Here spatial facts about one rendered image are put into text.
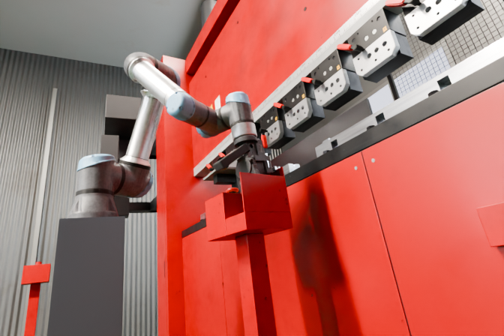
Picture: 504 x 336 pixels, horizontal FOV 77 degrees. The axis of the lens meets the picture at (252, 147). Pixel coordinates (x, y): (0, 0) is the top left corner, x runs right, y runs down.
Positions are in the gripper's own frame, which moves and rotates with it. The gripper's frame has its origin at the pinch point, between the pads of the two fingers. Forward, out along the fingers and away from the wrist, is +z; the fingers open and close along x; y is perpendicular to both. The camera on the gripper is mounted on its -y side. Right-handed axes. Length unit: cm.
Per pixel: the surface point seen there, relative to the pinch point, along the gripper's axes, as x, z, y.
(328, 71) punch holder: -13, -44, 36
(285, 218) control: -4.9, 5.2, 6.6
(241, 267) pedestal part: 6.1, 15.3, -2.8
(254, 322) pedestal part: 3.1, 28.6, -3.9
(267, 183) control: -4.9, -5.0, 2.8
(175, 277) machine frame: 132, 16, 33
